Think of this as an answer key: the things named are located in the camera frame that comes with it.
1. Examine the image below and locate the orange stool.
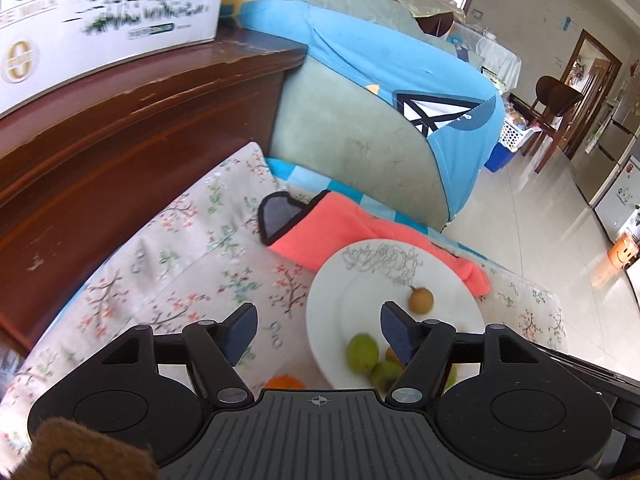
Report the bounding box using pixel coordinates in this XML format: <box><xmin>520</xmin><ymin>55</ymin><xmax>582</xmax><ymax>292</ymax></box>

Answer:
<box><xmin>607</xmin><ymin>232</ymin><xmax>640</xmax><ymax>271</ymax></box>

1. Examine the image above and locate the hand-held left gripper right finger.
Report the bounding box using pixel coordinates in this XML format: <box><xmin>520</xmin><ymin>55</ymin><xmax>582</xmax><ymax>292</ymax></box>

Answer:
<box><xmin>381</xmin><ymin>301</ymin><xmax>551</xmax><ymax>408</ymax></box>

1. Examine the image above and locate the light blue striped cloth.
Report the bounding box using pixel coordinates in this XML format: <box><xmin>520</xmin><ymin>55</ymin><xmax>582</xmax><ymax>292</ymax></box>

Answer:
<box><xmin>265</xmin><ymin>157</ymin><xmax>501</xmax><ymax>261</ymax></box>

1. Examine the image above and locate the pale green cushion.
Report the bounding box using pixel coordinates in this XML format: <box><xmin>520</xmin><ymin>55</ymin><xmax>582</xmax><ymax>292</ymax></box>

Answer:
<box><xmin>270</xmin><ymin>52</ymin><xmax>453</xmax><ymax>231</ymax></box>

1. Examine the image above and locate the blue printed cloth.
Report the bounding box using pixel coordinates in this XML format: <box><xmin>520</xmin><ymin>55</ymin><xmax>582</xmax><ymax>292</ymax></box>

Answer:
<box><xmin>220</xmin><ymin>0</ymin><xmax>506</xmax><ymax>221</ymax></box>

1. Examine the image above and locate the white printed carton box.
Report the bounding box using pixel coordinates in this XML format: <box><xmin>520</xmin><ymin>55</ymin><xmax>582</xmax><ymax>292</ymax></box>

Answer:
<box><xmin>0</xmin><ymin>0</ymin><xmax>231</xmax><ymax>116</ymax></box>

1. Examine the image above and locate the silver refrigerator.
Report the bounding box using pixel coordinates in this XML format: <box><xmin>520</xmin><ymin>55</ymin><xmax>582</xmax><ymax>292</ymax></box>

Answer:
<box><xmin>582</xmin><ymin>95</ymin><xmax>640</xmax><ymax>171</ymax></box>

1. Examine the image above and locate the brown wooden cabinet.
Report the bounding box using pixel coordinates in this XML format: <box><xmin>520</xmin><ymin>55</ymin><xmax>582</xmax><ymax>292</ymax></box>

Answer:
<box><xmin>0</xmin><ymin>27</ymin><xmax>308</xmax><ymax>356</ymax></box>

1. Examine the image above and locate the brown fuzzy cloth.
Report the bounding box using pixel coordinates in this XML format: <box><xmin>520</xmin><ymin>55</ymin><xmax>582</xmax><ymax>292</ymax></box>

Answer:
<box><xmin>10</xmin><ymin>416</ymin><xmax>163</xmax><ymax>480</ymax></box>

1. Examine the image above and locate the brown longan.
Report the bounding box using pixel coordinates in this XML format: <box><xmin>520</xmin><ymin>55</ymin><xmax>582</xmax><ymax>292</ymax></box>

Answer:
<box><xmin>409</xmin><ymin>286</ymin><xmax>435</xmax><ymax>314</ymax></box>

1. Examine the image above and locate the table with white cloth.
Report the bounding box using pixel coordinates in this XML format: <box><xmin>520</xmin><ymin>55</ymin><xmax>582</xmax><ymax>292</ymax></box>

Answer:
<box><xmin>445</xmin><ymin>25</ymin><xmax>523</xmax><ymax>96</ymax></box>

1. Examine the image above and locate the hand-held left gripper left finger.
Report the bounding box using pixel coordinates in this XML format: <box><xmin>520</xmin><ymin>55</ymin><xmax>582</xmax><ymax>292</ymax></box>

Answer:
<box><xmin>97</xmin><ymin>303</ymin><xmax>258</xmax><ymax>408</ymax></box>

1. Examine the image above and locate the blue plastic bin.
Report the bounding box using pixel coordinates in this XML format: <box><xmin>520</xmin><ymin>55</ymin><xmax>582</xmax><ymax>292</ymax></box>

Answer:
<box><xmin>484</xmin><ymin>142</ymin><xmax>516</xmax><ymax>173</ymax></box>

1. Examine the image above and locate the dark wooden chair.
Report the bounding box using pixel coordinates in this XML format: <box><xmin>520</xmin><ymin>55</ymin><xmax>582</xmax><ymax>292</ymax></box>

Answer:
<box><xmin>530</xmin><ymin>76</ymin><xmax>586</xmax><ymax>173</ymax></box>

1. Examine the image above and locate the floral printed cloth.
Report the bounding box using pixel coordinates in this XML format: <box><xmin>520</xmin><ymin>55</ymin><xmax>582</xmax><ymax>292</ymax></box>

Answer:
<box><xmin>0</xmin><ymin>141</ymin><xmax>568</xmax><ymax>461</ymax></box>

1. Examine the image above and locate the pink oven mitt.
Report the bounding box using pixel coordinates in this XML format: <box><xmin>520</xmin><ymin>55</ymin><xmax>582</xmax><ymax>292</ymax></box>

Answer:
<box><xmin>258</xmin><ymin>190</ymin><xmax>492</xmax><ymax>297</ymax></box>

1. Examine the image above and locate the white plastic basket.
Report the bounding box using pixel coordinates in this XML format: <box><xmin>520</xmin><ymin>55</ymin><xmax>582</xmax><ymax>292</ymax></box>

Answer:
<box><xmin>497</xmin><ymin>105</ymin><xmax>543</xmax><ymax>153</ymax></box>

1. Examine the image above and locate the white plate with grey print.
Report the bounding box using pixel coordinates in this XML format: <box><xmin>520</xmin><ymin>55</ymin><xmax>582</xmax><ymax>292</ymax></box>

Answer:
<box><xmin>306</xmin><ymin>240</ymin><xmax>486</xmax><ymax>391</ymax></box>

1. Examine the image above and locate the white stickered appliance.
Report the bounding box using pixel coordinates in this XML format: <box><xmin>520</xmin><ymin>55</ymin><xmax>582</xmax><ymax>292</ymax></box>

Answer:
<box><xmin>590</xmin><ymin>156</ymin><xmax>640</xmax><ymax>241</ymax></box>

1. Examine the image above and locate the mesh food cover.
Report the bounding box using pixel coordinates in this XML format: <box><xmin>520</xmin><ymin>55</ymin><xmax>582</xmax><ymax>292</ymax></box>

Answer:
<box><xmin>387</xmin><ymin>0</ymin><xmax>468</xmax><ymax>18</ymax></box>

